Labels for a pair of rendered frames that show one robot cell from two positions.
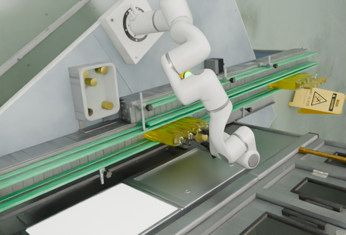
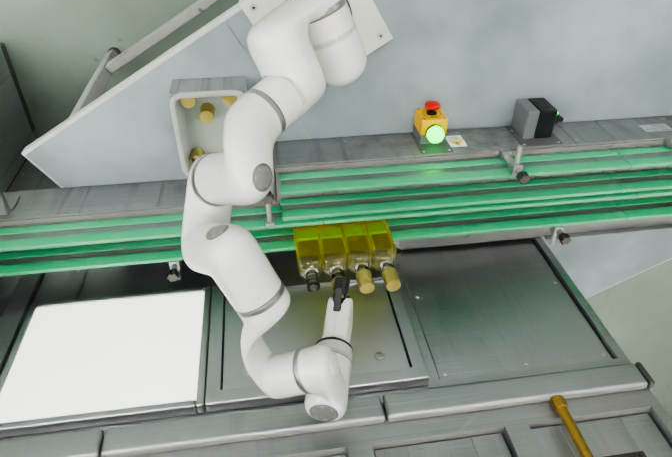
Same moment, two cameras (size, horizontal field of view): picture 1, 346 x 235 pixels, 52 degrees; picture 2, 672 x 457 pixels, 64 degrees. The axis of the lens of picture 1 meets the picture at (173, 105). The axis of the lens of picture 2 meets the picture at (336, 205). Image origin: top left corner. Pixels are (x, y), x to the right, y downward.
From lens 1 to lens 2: 100 cm
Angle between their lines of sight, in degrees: 39
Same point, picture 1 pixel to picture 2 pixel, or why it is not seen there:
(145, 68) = (347, 99)
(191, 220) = (184, 437)
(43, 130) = (129, 166)
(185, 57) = (210, 188)
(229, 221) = not seen: outside the picture
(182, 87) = (184, 245)
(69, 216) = (89, 316)
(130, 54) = not seen: hidden behind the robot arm
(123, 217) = (128, 363)
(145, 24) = not seen: hidden behind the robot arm
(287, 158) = (500, 405)
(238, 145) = (285, 381)
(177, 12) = (266, 66)
